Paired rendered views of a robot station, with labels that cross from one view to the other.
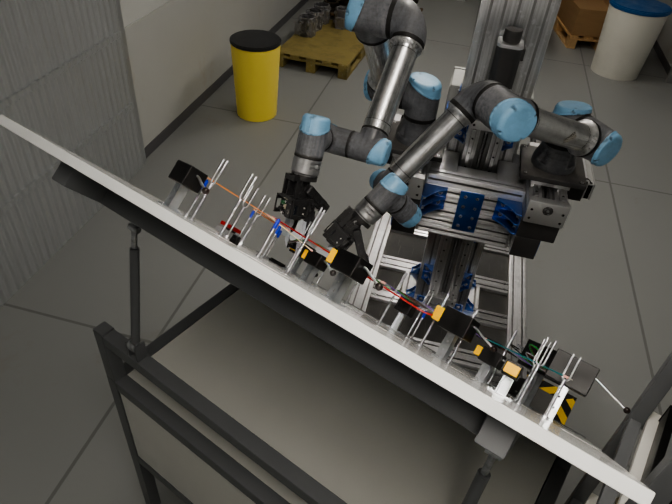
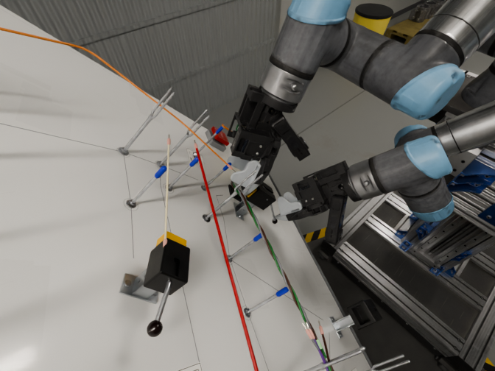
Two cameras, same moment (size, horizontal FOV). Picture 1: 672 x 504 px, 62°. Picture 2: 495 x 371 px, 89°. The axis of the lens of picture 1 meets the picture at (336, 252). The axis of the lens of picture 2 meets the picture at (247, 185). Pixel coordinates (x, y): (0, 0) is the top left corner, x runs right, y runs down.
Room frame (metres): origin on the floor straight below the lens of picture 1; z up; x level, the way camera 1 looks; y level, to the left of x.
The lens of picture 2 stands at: (0.93, -0.09, 1.60)
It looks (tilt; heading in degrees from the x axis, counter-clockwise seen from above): 53 degrees down; 38
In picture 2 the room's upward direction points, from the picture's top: straight up
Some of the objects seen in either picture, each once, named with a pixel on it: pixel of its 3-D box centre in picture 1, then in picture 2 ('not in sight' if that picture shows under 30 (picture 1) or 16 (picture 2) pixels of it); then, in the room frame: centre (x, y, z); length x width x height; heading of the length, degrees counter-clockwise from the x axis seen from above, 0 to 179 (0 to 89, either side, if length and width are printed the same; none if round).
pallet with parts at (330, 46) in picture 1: (329, 36); (433, 23); (5.69, 0.27, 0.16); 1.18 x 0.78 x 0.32; 169
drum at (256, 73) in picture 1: (256, 77); (364, 40); (4.23, 0.75, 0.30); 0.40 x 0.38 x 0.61; 169
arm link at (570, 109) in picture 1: (569, 122); not in sight; (1.78, -0.74, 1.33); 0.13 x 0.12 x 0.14; 25
